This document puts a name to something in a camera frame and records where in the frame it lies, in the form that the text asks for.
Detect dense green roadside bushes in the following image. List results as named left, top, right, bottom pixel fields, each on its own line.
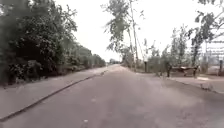
left=0, top=0, right=107, bottom=87

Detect low barrier gate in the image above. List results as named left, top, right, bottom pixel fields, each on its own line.
left=165, top=64, right=200, bottom=79

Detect grey asphalt road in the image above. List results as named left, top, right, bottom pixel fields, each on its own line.
left=0, top=63, right=224, bottom=128

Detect row of trees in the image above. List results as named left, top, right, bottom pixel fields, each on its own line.
left=101, top=0, right=224, bottom=75

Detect leaning utility pole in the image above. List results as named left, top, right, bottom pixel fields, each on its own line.
left=128, top=0, right=140, bottom=68

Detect building with metal frame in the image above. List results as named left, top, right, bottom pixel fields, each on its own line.
left=203, top=26, right=224, bottom=76

